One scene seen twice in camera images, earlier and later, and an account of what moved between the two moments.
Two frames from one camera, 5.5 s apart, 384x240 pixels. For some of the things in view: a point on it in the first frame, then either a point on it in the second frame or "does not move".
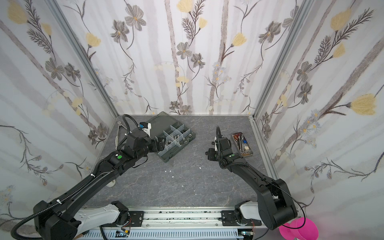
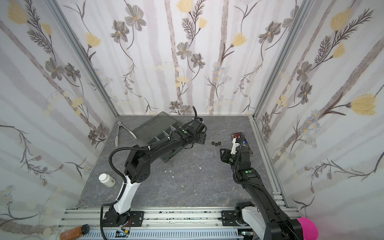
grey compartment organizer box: [178, 135] does not move
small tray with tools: [242, 144] does not move
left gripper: [161, 145] -> [203, 138]
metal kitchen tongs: [116, 140] does not move
